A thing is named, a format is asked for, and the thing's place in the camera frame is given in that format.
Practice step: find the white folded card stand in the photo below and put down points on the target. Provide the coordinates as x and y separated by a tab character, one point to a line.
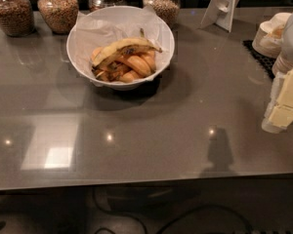
219	12

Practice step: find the large yellow spotted banana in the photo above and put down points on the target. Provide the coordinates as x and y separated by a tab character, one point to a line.
122	47

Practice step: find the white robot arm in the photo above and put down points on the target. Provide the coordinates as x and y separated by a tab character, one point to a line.
284	61

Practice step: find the glass jar of grains far left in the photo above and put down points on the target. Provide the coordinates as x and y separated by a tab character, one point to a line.
16	17

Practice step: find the white bowl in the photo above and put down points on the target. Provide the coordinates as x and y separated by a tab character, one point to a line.
81	54

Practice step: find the black rubber mat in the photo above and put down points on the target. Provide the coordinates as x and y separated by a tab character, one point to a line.
265	62

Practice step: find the white paper bowl liner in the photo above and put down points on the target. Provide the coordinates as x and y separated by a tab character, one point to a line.
97	30

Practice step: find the stack of white paper cups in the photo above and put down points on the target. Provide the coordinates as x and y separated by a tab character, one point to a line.
267	41

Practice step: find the glass jar of grains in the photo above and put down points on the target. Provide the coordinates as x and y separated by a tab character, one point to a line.
167	10
59	15
16	17

